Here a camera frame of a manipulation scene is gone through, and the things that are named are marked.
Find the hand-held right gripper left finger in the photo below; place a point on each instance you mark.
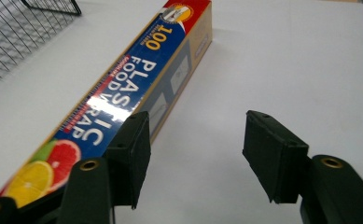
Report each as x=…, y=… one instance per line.
x=124, y=161

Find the long blue food wrap box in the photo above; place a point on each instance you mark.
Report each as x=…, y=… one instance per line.
x=129, y=77

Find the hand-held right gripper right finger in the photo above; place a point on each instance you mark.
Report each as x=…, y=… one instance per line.
x=282, y=161

